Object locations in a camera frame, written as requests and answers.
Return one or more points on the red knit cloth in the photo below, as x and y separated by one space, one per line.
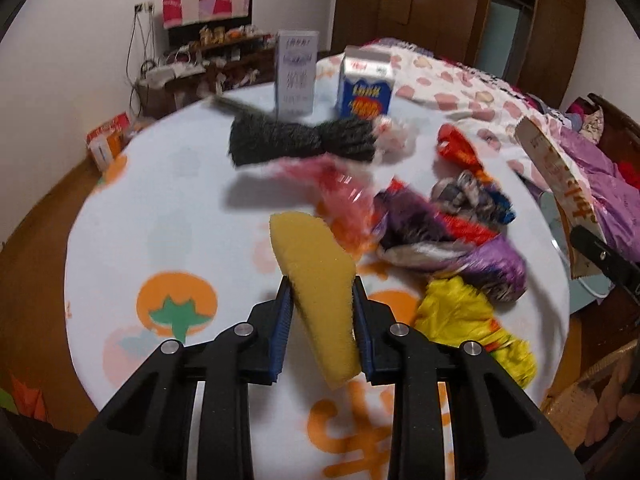
632 172

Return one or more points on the purple foil wrapper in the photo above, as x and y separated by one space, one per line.
492 265

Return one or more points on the red snack wrapper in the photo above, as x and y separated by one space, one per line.
470 230

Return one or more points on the white tall carton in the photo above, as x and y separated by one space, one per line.
297 70

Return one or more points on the light blue trash bin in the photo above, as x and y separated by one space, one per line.
552 220

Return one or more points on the yellow sponge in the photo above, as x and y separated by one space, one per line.
315 270

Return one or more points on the dark grey yarn bundle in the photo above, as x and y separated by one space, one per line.
290 140

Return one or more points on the wicker basket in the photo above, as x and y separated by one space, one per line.
595 395

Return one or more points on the purple blanket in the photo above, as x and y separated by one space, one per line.
600 180

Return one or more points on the dark purple wrapper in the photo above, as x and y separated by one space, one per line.
410 215

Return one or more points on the red orange blue foil wrapper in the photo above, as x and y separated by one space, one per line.
456 146

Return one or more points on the patchwork cloth cover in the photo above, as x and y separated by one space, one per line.
205 2

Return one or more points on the clear plastic bag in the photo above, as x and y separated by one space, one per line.
392 135

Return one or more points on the orange cardboard box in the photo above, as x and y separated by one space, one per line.
107 140

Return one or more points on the pink plastic wrapper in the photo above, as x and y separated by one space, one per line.
340 195

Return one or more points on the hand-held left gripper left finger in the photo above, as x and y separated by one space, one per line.
281 330

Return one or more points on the brown wooden wardrobe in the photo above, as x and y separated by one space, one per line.
380 0

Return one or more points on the floral pillow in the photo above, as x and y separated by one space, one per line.
590 120

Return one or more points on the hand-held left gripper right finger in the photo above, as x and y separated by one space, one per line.
361 330

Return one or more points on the blue and white carton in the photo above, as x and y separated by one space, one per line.
365 90

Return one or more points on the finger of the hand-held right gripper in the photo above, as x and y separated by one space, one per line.
607 260

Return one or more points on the pink heart printed quilt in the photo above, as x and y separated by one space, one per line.
450 90

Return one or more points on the orange printed cardboard piece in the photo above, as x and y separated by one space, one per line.
560 170

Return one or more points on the plaid cloth rag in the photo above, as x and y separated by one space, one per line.
462 190

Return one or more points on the orange folded paper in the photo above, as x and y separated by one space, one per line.
27 397

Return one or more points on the dark wooden cabinet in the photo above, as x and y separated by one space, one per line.
210 75

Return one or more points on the yellow foil wrapper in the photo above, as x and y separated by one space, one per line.
460 310

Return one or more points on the wall power socket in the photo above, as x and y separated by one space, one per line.
144 8

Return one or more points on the wooden bed headboard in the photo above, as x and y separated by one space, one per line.
622 120

